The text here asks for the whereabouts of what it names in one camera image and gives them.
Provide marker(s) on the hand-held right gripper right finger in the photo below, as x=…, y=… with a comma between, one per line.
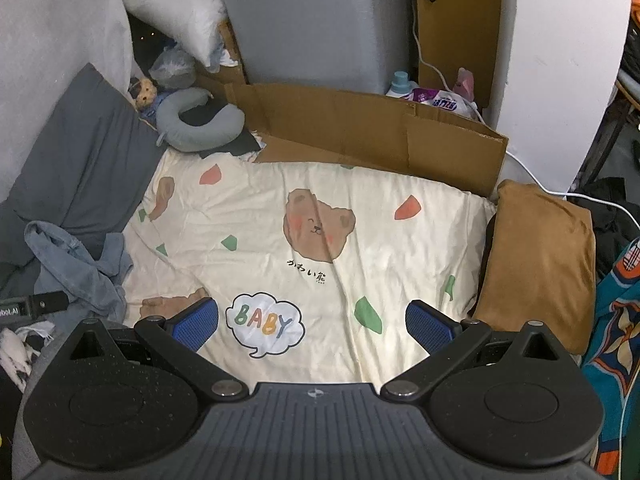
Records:
x=430, y=325

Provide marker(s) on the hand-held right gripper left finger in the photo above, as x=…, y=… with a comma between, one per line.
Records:
x=195, y=322

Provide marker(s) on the blue denim pants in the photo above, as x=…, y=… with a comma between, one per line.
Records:
x=75, y=265

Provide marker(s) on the white black spotted fluffy cloth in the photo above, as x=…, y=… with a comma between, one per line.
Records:
x=15, y=355

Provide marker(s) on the cream bear print blanket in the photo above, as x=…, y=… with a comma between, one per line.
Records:
x=350, y=280

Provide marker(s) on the folded brown cloth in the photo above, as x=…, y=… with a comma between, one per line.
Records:
x=535, y=260

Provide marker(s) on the dark grey pillow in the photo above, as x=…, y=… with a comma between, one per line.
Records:
x=85, y=160

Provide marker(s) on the floral patterned cloth scrap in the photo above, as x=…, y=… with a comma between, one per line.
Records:
x=250, y=156

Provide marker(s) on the teal patterned cloth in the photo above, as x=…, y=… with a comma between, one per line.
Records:
x=610, y=360

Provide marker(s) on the grey neck pillow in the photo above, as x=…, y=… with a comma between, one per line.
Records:
x=200, y=135

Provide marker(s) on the black garment pile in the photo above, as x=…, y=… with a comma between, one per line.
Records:
x=610, y=225

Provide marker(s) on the flattened brown cardboard box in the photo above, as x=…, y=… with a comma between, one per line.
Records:
x=350, y=120

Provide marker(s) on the purple white refill pouch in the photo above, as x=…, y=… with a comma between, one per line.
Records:
x=440, y=100

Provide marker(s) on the small teddy bear toy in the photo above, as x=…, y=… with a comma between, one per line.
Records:
x=145, y=91

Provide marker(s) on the detergent bottle with blue cap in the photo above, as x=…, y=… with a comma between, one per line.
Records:
x=399, y=85

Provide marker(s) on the pink plastic item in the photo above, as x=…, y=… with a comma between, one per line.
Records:
x=465, y=82

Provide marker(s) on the small cardboard box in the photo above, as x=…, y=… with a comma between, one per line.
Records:
x=220, y=77

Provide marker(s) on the clear plastic bag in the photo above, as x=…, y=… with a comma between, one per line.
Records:
x=172, y=67

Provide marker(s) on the brown wooden board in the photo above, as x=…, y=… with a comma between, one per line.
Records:
x=460, y=25

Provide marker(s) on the white pillow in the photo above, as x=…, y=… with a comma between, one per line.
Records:
x=185, y=15

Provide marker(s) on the grey padded panel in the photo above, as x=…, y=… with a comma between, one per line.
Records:
x=310, y=20

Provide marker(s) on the metal chair frame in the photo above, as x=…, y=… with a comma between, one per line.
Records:
x=607, y=130

